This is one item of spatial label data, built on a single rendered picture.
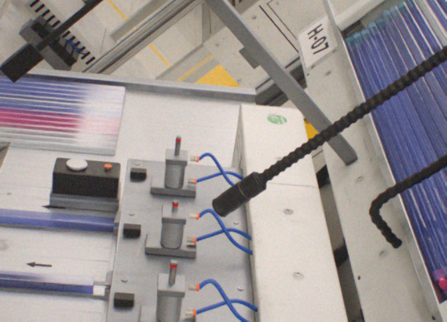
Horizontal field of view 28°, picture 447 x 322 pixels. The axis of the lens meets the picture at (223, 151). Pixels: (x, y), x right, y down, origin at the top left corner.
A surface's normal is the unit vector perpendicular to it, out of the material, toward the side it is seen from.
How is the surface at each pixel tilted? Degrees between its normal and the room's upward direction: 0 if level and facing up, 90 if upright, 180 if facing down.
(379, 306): 90
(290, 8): 90
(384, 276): 90
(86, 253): 45
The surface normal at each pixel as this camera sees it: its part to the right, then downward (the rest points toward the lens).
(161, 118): 0.11, -0.86
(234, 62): 0.03, 0.50
